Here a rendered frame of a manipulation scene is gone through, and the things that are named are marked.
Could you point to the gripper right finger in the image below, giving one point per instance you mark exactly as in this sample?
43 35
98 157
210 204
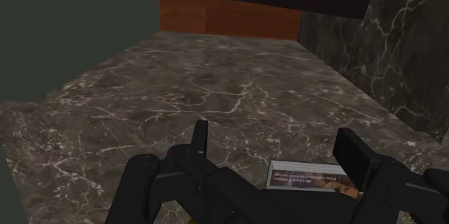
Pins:
386 181

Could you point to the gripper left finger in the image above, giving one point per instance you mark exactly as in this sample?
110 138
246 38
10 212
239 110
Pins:
182 177

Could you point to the grey book with brown cover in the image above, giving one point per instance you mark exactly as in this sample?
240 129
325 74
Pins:
305 178

